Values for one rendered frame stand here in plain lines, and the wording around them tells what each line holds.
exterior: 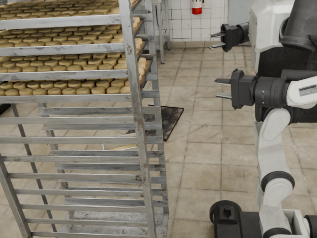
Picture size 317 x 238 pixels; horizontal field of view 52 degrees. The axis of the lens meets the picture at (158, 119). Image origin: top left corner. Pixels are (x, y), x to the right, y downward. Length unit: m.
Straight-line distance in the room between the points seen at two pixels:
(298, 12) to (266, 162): 0.69
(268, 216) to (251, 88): 0.86
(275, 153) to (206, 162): 1.28
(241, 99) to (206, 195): 1.45
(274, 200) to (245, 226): 0.46
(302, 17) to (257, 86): 0.22
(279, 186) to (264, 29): 0.69
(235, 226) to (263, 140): 0.71
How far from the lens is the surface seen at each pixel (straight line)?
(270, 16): 1.14
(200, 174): 2.57
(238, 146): 2.88
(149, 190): 1.34
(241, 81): 1.00
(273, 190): 1.52
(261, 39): 1.17
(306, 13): 1.03
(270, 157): 1.47
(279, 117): 1.33
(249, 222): 2.01
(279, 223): 1.74
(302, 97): 0.93
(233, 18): 5.27
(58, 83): 1.33
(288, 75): 0.99
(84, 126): 1.77
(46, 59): 1.37
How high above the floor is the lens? 1.63
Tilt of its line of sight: 30 degrees down
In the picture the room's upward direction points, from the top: 5 degrees counter-clockwise
